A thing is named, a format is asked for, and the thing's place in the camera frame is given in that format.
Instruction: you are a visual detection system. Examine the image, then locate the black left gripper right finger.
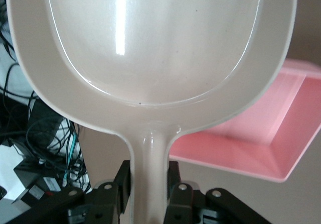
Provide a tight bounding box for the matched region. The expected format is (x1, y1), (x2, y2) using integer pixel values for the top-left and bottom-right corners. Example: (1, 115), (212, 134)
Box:
(164, 161), (271, 224)

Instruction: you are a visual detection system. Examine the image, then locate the beige plastic dustpan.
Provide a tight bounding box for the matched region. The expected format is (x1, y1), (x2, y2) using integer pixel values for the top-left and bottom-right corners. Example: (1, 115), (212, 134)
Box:
(6, 0), (299, 224)

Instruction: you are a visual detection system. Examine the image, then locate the black labelled power box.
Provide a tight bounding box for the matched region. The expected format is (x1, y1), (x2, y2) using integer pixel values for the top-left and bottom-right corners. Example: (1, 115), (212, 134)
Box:
(14, 156), (66, 204)

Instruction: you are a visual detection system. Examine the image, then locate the pink plastic bin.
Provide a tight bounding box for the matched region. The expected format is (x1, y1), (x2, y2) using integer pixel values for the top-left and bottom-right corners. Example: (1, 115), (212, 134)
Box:
(169, 59), (321, 183)

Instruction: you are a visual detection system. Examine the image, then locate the black cable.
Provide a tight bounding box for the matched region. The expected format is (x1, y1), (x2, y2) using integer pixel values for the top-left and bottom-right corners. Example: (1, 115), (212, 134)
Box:
(0, 63), (33, 134)

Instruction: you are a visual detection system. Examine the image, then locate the teal cable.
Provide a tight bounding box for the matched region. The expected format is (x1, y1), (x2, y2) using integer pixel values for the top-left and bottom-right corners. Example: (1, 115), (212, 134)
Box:
(63, 131), (77, 184)

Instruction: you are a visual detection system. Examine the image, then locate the dark grey box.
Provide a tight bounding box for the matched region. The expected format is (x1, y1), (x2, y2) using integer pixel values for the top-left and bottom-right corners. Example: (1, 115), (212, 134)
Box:
(27, 100), (63, 144)

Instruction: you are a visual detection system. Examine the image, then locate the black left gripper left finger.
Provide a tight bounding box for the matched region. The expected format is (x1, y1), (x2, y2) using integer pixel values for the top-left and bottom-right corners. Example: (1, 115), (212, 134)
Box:
(7, 160), (131, 224)

